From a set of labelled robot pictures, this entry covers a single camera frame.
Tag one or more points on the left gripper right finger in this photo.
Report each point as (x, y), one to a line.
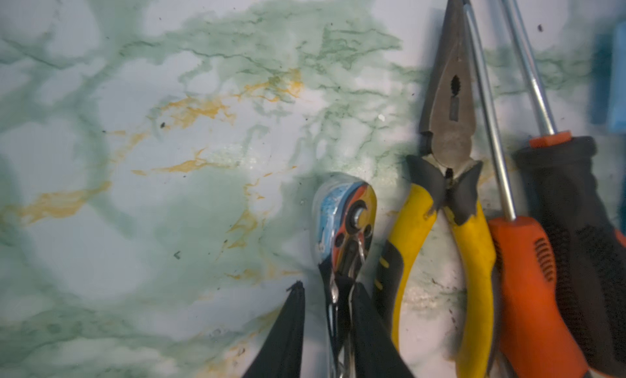
(374, 352)

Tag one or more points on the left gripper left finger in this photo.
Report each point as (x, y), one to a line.
(282, 352)

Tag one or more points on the chrome ratchet wrench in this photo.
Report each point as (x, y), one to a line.
(343, 214)

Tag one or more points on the small orange screwdriver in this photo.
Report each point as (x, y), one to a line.
(534, 340)

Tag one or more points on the yellow-handled pliers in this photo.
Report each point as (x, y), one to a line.
(445, 178)

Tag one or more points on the orange black screwdriver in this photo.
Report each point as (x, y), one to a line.
(589, 250)

